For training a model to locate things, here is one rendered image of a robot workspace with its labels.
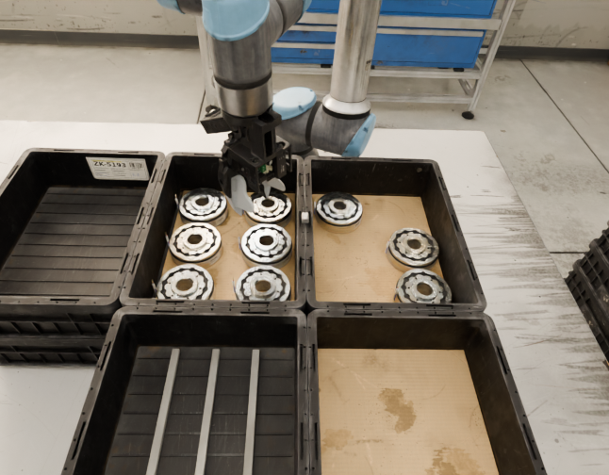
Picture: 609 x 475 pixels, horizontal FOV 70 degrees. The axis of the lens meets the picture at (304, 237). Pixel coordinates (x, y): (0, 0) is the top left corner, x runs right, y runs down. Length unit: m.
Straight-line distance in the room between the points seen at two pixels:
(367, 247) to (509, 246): 0.44
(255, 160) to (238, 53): 0.16
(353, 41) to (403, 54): 1.80
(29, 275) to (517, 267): 1.08
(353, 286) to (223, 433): 0.36
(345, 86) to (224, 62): 0.51
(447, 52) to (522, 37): 1.26
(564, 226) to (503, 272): 1.40
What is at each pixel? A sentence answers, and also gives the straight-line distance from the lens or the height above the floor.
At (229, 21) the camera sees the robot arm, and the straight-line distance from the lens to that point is 0.54.
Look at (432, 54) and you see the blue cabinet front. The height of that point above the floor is 0.40.
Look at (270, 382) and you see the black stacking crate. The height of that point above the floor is 0.83.
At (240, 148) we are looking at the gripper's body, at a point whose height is 1.14.
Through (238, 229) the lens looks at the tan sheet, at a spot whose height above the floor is 0.83.
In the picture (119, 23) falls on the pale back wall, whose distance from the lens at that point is 3.77.
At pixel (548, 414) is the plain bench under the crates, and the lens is 1.01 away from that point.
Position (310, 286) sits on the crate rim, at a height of 0.93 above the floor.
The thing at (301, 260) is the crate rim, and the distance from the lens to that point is 0.78.
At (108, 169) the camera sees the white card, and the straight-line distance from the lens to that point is 1.07.
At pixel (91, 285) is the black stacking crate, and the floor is 0.83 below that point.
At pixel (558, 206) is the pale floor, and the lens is 2.65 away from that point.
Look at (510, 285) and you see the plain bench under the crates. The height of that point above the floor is 0.70.
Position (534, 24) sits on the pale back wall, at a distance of 4.02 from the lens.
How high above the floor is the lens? 1.52
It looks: 48 degrees down
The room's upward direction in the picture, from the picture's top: 4 degrees clockwise
